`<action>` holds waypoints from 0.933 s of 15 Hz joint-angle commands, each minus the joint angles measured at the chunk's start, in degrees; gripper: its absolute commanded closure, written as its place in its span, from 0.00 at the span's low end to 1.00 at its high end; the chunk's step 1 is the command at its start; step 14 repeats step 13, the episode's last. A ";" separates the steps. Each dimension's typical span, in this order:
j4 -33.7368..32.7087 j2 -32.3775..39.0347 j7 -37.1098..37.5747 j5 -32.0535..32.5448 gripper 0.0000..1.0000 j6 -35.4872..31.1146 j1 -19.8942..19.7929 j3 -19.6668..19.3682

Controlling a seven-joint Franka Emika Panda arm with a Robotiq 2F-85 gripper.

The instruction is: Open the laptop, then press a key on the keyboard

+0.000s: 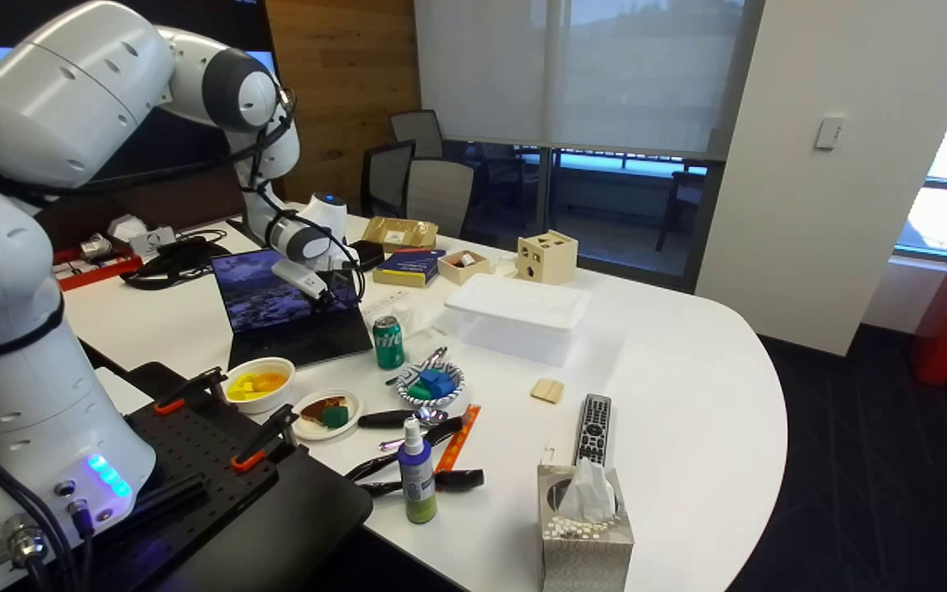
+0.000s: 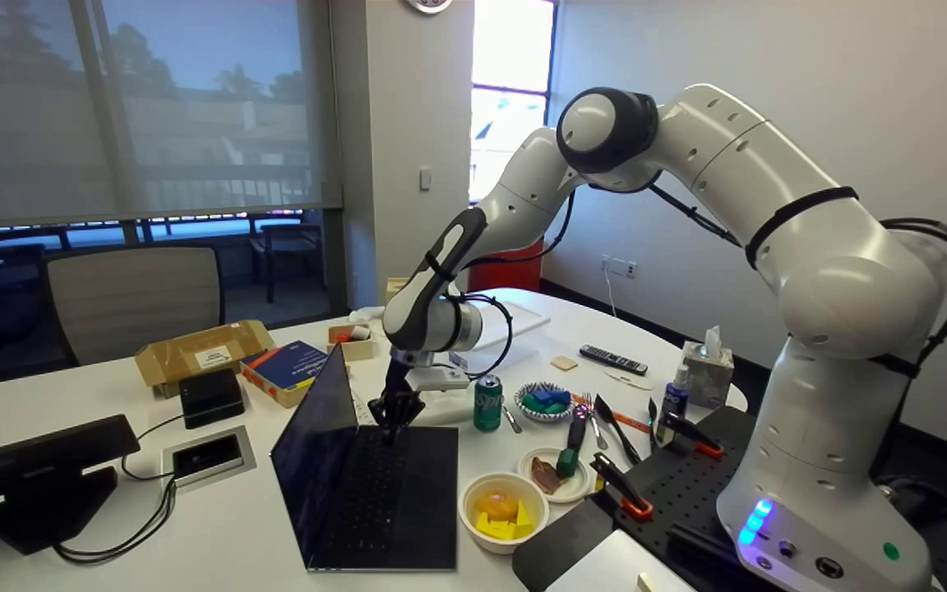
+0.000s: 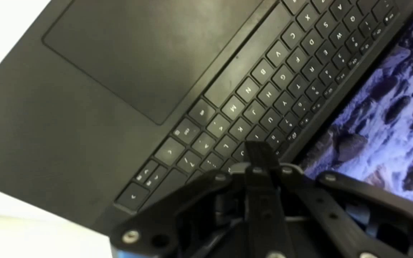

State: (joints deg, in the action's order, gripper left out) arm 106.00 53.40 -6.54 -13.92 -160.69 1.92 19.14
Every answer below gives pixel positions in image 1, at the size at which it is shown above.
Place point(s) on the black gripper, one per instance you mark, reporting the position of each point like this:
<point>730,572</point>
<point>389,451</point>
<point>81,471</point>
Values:
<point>341,285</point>

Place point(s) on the grey laptop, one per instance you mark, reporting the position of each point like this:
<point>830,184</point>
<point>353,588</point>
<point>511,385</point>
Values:
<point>271,297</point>

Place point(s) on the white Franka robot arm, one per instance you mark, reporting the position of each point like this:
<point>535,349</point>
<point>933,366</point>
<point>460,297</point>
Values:
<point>14,364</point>

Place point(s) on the green soda can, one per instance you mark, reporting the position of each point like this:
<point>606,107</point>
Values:
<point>389,343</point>

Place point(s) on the small black square box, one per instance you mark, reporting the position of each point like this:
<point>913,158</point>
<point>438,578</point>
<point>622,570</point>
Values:
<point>368,253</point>

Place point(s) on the blue book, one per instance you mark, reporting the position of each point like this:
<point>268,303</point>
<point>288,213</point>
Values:
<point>405,266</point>

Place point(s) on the green block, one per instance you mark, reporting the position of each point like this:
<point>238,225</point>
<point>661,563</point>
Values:
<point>417,390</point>

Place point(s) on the green toy food piece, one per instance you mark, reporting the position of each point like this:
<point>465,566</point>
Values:
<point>334,419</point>

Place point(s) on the black marker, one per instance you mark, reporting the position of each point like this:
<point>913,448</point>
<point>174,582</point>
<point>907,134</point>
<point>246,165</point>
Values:
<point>381,419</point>

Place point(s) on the blue block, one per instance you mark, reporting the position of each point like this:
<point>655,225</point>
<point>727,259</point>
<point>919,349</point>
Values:
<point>438,380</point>

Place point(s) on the yellow toy food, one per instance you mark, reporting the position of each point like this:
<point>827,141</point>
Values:
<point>256,384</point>

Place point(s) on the patterned blue white bowl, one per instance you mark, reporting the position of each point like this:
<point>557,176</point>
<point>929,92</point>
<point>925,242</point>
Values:
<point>428,402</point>

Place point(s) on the small wooden tray box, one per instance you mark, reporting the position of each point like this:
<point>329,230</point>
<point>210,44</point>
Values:
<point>460,266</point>

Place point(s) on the small white plate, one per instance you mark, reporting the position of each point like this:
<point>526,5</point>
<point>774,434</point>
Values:
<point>311,429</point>

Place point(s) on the black office chair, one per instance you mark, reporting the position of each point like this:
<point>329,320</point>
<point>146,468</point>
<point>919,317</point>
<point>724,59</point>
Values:
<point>389,179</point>

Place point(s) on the grey office chair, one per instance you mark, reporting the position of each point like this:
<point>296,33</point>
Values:
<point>440,198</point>

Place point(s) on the black pliers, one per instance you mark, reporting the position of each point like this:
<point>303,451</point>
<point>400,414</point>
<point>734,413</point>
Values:
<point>385,459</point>

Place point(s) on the black orange clamp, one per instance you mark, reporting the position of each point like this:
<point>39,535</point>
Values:
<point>187,393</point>
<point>264,441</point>

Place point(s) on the white rectangular box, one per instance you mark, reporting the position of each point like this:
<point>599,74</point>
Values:
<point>511,315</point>

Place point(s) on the orange ruler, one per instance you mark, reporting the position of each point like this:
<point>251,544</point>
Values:
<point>458,437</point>

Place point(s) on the white green spray bottle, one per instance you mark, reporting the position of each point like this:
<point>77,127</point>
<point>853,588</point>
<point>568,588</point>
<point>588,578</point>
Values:
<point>417,482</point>

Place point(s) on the wooden cube with holes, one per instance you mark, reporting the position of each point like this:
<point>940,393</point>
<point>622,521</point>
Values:
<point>548,259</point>

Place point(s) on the small wooden tile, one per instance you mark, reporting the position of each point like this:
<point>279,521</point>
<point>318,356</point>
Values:
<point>548,393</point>

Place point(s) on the black mounting plate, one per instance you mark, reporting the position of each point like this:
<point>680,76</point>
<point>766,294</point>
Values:
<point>210,493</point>

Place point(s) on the white gadget pile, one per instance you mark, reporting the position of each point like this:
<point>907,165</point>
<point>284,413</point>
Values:
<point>128,230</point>

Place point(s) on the red box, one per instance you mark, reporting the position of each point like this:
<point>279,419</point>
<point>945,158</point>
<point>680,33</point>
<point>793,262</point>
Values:
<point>96,270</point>

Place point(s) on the grey remote control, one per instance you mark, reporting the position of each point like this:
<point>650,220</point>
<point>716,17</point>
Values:
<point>592,426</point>

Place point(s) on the white tissue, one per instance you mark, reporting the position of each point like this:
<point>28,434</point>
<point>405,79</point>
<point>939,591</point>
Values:
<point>586,492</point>

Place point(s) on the silver tissue box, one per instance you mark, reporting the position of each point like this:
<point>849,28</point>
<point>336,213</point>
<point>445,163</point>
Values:
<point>588,555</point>

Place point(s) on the white window blind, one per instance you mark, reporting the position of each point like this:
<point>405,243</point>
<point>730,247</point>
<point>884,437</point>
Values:
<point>606,76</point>

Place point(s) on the white light switch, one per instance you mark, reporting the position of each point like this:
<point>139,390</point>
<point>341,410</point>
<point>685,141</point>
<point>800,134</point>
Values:
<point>830,134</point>

